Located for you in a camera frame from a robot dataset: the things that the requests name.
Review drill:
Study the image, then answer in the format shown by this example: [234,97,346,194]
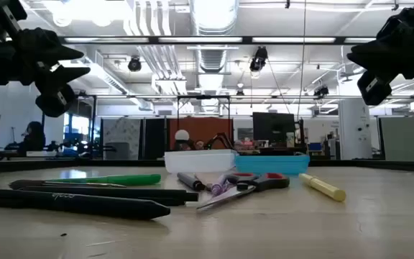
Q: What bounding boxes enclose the black pen with print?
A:
[0,189,171,221]

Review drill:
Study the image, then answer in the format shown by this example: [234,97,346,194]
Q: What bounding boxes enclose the red and black scissors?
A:
[196,172,290,211]

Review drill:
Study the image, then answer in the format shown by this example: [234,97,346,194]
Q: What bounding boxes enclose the grey-green partition panel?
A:
[378,116,414,162]

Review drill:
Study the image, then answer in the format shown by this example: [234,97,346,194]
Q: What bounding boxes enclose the black metal frame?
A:
[176,94,231,151]

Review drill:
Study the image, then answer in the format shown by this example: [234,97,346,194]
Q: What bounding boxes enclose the white translucent supply box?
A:
[164,149,237,174]

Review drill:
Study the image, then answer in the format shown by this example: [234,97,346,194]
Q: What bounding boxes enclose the white pillar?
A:
[337,98,374,160]

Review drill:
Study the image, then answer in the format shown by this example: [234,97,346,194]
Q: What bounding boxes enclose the silver ceiling air duct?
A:
[189,0,240,74]

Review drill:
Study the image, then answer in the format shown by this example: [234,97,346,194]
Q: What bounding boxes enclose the dark brown pen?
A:
[9,179,127,191]

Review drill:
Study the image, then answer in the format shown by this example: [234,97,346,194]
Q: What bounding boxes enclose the black monitor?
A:
[252,112,296,143]

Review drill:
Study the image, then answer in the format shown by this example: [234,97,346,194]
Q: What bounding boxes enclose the blue studded box lid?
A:
[234,154,311,176]

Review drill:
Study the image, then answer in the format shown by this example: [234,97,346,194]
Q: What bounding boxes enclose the grey patterned partition panel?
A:
[101,118,142,160]

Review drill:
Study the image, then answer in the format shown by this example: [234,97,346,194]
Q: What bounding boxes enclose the hanging black cable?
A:
[295,0,308,115]

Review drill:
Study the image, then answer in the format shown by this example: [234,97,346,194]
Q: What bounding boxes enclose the green marker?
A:
[45,173,162,187]

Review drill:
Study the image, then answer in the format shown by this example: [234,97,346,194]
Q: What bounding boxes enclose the person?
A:
[17,121,47,153]

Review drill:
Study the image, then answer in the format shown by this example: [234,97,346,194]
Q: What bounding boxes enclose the plain black pen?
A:
[19,186,200,207]

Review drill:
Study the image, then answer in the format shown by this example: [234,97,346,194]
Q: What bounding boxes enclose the orange partition panel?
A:
[168,117,234,150]

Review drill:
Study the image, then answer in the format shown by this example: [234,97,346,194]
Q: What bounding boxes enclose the translucent purple pen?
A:
[209,174,230,197]

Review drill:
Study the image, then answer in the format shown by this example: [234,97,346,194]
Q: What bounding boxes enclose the yellow highlighter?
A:
[298,173,347,203]

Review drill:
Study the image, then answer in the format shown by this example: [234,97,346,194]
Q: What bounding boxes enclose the black ceiling spotlight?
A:
[127,55,143,73]
[313,85,330,99]
[249,46,269,73]

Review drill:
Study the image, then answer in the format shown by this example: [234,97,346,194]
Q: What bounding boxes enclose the grey marker with black cap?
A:
[177,172,208,192]

